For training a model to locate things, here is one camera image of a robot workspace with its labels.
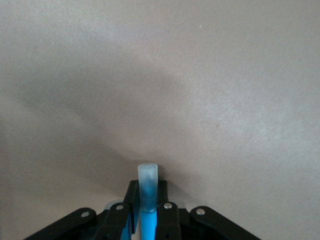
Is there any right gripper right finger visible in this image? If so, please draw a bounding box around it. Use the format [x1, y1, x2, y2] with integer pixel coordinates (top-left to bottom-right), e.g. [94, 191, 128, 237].
[154, 179, 261, 240]

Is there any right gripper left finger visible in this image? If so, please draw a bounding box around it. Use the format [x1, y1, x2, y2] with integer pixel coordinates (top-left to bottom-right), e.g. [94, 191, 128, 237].
[24, 179, 140, 240]

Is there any blue marker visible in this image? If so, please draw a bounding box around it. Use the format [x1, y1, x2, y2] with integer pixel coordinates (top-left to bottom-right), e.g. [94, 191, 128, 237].
[137, 163, 159, 240]

